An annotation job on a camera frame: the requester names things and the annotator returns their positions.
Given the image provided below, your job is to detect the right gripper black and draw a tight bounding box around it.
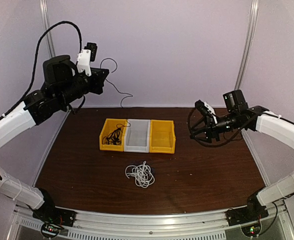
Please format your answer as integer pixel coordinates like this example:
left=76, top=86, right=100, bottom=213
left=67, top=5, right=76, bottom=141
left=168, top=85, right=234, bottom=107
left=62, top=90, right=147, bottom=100
left=190, top=111, right=239, bottom=143

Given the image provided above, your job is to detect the thin black cable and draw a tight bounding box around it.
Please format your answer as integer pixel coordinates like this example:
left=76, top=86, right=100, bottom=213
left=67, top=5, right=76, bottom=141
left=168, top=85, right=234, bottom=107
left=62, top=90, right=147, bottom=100
left=99, top=58, right=134, bottom=131

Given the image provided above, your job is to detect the yellow bin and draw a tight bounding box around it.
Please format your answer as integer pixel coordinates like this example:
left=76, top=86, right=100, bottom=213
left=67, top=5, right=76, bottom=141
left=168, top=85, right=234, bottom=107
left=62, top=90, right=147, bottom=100
left=149, top=119, right=176, bottom=154
left=99, top=118, right=130, bottom=152

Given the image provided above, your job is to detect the white bin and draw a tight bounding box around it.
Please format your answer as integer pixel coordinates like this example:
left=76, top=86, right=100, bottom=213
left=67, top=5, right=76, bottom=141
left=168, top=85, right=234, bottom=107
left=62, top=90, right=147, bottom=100
left=124, top=119, right=151, bottom=153

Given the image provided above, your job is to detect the purple cable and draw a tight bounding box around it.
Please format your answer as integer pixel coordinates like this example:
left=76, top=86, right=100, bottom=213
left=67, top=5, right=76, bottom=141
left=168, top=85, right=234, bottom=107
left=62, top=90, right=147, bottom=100
left=134, top=159, right=157, bottom=176

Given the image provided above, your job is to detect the white cable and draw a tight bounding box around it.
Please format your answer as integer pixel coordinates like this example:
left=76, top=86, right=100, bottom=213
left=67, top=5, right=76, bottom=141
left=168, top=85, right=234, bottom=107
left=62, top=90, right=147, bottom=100
left=124, top=160, right=156, bottom=189

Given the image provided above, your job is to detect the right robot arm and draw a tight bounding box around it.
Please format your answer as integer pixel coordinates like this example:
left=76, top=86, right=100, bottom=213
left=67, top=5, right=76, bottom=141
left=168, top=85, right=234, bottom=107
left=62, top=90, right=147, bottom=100
left=187, top=90, right=294, bottom=221

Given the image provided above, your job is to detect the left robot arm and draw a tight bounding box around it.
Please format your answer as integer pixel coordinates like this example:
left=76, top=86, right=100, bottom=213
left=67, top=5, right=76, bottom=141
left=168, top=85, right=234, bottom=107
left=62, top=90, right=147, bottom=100
left=0, top=51, right=109, bottom=222

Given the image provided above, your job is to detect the right circuit board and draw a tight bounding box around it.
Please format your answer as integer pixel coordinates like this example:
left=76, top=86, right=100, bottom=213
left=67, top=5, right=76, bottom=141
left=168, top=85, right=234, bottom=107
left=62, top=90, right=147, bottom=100
left=242, top=225, right=261, bottom=237

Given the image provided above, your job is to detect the circuit board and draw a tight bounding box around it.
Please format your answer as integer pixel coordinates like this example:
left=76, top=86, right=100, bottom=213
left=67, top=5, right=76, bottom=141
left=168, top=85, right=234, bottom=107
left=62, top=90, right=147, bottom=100
left=242, top=225, right=261, bottom=237
left=40, top=223, right=60, bottom=238

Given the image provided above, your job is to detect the left circuit board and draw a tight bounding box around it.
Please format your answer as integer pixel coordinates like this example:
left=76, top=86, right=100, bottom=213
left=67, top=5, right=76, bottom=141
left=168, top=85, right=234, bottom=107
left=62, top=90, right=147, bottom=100
left=40, top=223, right=60, bottom=238

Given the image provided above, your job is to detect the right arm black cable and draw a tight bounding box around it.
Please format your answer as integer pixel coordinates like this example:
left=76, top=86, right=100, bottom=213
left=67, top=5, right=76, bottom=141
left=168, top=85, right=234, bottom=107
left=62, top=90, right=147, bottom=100
left=187, top=104, right=242, bottom=147

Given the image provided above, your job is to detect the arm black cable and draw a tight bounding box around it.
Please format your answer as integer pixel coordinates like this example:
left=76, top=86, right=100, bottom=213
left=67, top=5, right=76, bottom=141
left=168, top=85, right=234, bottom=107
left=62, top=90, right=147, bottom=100
left=187, top=104, right=242, bottom=147
left=0, top=20, right=84, bottom=131

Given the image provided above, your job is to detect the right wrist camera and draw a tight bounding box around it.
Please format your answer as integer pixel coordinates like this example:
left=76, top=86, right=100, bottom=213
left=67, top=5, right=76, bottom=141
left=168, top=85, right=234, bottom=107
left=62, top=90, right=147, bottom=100
left=195, top=100, right=218, bottom=124

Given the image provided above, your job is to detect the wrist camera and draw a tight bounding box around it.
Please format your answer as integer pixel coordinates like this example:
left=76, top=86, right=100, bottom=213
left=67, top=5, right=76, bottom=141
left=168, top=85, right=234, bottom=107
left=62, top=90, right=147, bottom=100
left=76, top=42, right=98, bottom=77
left=195, top=100, right=218, bottom=124

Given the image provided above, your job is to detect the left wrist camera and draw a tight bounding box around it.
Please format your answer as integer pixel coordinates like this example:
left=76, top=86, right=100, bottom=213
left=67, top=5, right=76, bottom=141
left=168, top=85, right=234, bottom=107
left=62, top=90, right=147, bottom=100
left=76, top=42, right=98, bottom=77

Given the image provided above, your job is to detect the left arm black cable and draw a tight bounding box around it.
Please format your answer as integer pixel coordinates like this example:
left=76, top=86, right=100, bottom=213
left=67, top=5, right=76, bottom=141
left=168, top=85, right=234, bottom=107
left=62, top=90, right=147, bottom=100
left=0, top=20, right=84, bottom=131

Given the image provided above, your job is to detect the right frame post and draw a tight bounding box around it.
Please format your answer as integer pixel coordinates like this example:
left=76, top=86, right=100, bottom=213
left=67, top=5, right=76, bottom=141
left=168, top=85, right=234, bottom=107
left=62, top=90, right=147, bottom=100
left=234, top=0, right=259, bottom=91

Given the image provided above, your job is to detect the frame post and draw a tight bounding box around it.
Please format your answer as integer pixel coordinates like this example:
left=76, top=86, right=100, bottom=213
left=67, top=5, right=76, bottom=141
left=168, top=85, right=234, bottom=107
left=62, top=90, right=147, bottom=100
left=39, top=0, right=55, bottom=58
left=234, top=0, right=259, bottom=91

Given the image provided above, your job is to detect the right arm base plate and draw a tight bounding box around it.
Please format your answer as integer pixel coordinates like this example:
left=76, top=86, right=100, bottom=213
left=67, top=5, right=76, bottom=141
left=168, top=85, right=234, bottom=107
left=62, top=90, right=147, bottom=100
left=225, top=207, right=269, bottom=226

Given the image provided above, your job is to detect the left frame post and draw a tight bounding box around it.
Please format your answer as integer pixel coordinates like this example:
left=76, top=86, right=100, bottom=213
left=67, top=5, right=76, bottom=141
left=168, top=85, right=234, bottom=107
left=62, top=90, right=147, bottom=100
left=39, top=0, right=55, bottom=58

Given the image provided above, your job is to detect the aluminium front rail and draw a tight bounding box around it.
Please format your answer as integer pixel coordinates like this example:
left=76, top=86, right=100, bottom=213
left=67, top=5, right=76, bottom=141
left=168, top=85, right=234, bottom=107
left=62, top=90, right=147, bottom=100
left=5, top=202, right=294, bottom=240

